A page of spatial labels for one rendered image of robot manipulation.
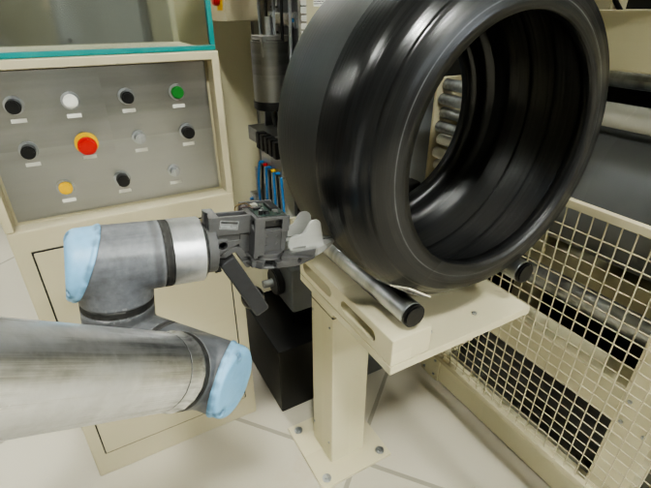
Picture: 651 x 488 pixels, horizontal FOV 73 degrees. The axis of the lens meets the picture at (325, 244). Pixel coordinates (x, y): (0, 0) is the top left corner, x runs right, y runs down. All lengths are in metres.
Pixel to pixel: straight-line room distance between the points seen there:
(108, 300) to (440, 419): 1.44
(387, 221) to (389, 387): 1.34
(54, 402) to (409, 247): 0.48
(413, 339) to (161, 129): 0.82
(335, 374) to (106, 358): 1.00
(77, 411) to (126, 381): 0.04
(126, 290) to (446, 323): 0.60
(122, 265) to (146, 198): 0.72
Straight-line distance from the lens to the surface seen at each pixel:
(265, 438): 1.73
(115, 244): 0.58
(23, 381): 0.36
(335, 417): 1.48
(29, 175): 1.25
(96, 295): 0.59
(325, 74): 0.64
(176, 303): 1.39
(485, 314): 0.97
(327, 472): 1.63
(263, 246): 0.62
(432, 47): 0.59
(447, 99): 1.27
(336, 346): 1.27
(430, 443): 1.75
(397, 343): 0.78
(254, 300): 0.67
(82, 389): 0.39
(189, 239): 0.58
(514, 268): 0.94
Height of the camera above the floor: 1.36
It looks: 28 degrees down
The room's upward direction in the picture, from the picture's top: straight up
